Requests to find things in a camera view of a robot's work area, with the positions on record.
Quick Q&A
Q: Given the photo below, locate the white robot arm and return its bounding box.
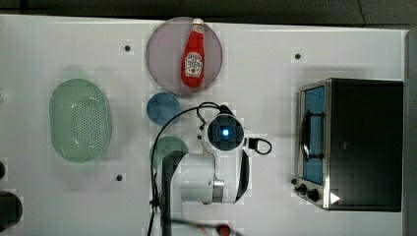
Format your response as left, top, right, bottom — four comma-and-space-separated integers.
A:
158, 113, 250, 236

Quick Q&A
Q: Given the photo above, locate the black toaster oven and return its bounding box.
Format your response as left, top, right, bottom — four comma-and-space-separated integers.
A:
292, 78, 404, 212

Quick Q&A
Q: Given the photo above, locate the blue cup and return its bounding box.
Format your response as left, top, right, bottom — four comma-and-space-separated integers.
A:
147, 92, 181, 126

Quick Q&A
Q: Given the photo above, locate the green mug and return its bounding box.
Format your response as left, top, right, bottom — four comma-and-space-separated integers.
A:
149, 136, 189, 168

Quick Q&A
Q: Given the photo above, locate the red ketchup bottle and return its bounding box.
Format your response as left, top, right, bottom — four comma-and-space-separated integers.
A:
181, 19, 205, 88

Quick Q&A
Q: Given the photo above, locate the grey round plate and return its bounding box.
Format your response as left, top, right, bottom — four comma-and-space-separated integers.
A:
146, 17, 223, 95

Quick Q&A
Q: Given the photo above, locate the small red toy fruit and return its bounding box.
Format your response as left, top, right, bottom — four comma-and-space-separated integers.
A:
216, 224, 231, 236

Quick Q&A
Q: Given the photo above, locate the green perforated colander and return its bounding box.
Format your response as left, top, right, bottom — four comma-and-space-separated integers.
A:
49, 79, 112, 163

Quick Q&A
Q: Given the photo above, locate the black cylinder far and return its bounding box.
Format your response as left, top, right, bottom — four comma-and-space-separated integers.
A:
0, 161, 6, 180

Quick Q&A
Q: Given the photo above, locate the black cylinder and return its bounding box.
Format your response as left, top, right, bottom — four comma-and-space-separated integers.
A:
0, 161, 6, 180
0, 192, 23, 232

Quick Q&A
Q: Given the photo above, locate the black cylinder near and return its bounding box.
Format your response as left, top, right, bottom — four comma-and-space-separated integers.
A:
0, 192, 23, 232

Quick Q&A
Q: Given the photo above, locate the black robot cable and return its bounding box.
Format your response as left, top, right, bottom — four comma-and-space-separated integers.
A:
146, 101, 273, 236

